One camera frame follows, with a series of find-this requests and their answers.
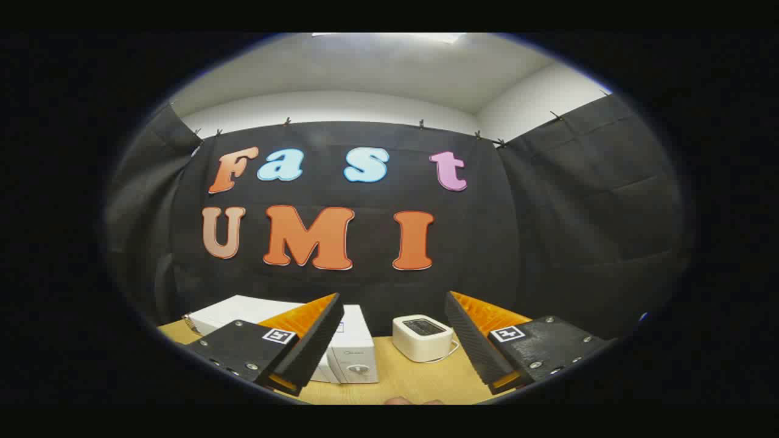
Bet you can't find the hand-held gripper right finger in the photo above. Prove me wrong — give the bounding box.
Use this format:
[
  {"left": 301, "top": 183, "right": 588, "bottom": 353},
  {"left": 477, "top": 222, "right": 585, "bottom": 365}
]
[{"left": 444, "top": 291, "right": 617, "bottom": 395}]

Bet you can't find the white toaster cable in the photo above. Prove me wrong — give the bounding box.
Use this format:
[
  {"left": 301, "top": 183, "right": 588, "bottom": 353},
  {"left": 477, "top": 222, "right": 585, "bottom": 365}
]
[{"left": 425, "top": 339, "right": 460, "bottom": 364}]

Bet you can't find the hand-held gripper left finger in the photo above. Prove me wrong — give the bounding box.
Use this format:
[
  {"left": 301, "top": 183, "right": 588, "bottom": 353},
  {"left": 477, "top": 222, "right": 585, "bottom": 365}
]
[{"left": 186, "top": 293, "right": 346, "bottom": 397}]

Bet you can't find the cream white toaster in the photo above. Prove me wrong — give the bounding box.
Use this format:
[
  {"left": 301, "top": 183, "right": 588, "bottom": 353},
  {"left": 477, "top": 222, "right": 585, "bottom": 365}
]
[{"left": 392, "top": 315, "right": 455, "bottom": 363}]

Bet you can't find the white microwave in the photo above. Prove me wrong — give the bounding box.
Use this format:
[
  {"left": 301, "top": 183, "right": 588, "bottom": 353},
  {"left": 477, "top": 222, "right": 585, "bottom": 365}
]
[{"left": 184, "top": 295, "right": 379, "bottom": 384}]

